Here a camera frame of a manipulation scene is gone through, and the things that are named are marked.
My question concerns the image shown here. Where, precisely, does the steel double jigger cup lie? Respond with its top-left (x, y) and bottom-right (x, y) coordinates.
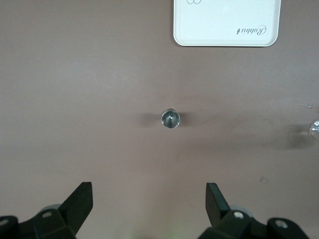
top-left (161, 108), bottom-right (180, 129)

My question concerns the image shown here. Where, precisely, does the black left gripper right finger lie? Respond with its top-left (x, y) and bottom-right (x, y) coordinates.
top-left (196, 183), bottom-right (310, 239)

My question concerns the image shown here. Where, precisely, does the brown table cover mat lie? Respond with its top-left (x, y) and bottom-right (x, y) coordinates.
top-left (0, 0), bottom-right (319, 239)

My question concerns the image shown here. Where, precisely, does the clear wine glass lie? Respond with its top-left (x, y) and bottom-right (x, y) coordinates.
top-left (308, 119), bottom-right (319, 140)

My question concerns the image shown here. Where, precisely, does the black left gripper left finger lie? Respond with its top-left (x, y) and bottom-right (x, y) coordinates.
top-left (0, 181), bottom-right (94, 239)

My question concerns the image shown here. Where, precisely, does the cream rabbit print tray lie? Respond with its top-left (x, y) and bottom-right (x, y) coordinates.
top-left (173, 0), bottom-right (282, 48)

